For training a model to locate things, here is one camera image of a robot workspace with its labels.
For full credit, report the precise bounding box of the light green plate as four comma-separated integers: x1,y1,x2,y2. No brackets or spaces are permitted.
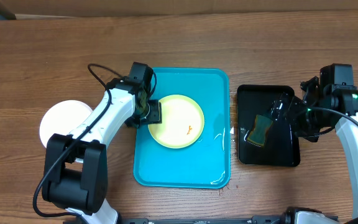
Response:
148,95,204,149

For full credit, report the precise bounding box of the green yellow sponge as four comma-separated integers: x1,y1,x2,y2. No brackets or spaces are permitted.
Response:
246,114,273,147

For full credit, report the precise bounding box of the white plate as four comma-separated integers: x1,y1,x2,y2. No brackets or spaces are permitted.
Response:
39,100,93,147

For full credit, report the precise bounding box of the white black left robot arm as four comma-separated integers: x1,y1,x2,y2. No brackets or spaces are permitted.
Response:
33,77,162,223

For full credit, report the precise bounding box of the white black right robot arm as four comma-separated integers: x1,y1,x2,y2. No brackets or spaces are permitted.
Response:
271,75,358,223

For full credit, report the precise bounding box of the black rectangular water tray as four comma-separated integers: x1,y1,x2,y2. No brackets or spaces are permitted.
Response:
237,85,300,167

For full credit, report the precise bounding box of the teal plastic tray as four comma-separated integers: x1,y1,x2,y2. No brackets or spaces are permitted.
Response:
133,67,231,189

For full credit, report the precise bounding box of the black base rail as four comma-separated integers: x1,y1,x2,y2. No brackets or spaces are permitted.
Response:
116,214,295,224

